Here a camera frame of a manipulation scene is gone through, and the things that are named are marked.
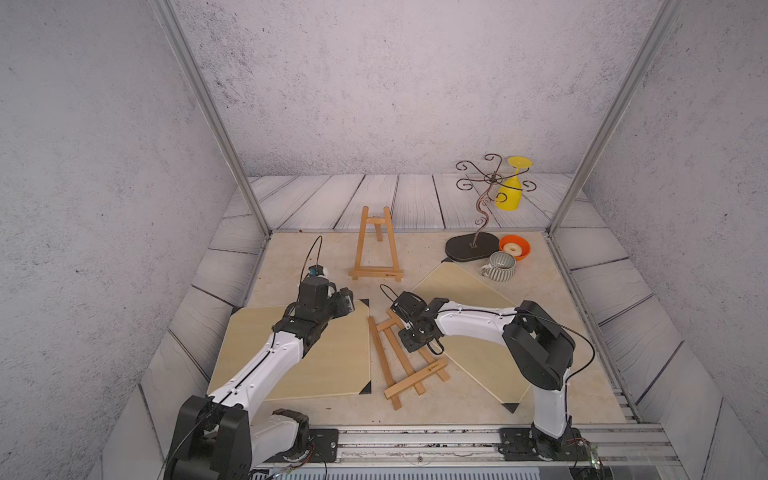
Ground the light wooden canvas board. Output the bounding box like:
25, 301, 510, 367
208, 300, 371, 401
413, 262, 530, 413

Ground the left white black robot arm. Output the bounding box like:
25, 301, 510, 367
161, 273, 355, 479

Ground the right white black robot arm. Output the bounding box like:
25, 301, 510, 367
391, 291, 594, 464

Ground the grey striped ceramic mug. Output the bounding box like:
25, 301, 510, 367
480, 251, 517, 282

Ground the orange bowl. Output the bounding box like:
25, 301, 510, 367
499, 235, 531, 261

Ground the brown metal scroll stand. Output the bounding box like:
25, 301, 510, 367
445, 153, 514, 262

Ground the yellow plastic goblet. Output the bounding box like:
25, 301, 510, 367
495, 156, 537, 211

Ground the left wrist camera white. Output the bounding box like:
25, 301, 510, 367
307, 264, 328, 278

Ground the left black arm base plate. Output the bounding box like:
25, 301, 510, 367
266, 428, 340, 464

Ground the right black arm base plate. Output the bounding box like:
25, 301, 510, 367
498, 425, 592, 464

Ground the left aluminium frame post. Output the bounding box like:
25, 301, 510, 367
150, 0, 272, 238

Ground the aluminium frame post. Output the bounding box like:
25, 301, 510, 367
546, 0, 683, 238
150, 0, 272, 238

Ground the aluminium front rail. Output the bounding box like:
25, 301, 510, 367
157, 423, 691, 480

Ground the right aluminium frame post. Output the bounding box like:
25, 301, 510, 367
546, 0, 683, 238

